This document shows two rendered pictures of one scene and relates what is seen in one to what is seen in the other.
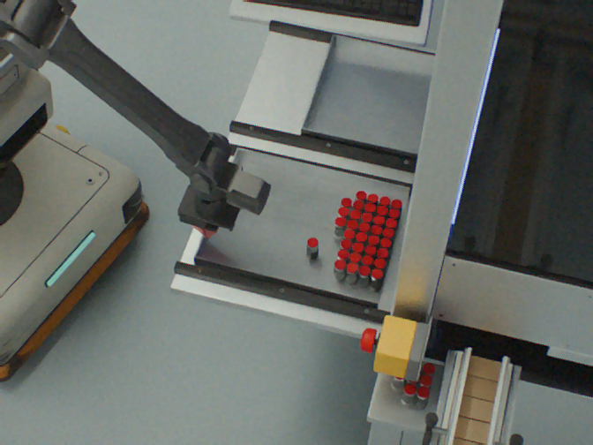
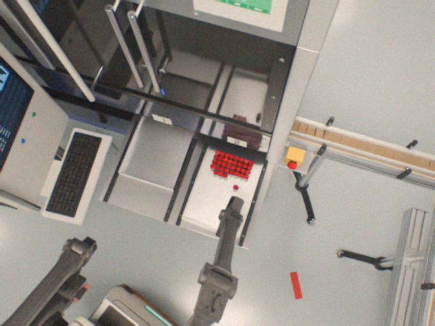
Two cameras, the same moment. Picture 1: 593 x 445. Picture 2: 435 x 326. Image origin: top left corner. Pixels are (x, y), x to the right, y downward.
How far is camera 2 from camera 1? 1.16 m
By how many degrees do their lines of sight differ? 35
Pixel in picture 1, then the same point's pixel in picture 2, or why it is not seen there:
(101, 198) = (129, 303)
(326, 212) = (213, 182)
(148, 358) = (191, 284)
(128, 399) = not seen: hidden behind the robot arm
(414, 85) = (147, 140)
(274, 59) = (125, 200)
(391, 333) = (294, 155)
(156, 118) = (234, 234)
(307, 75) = (136, 186)
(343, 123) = (166, 172)
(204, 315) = (173, 260)
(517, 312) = not seen: hidden behind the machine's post
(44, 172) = not seen: outside the picture
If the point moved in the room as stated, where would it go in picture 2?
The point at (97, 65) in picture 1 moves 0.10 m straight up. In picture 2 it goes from (228, 255) to (227, 251)
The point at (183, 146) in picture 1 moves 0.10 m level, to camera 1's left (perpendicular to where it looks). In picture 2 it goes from (237, 225) to (235, 253)
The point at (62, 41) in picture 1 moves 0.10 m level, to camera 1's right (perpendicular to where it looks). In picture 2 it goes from (226, 268) to (228, 234)
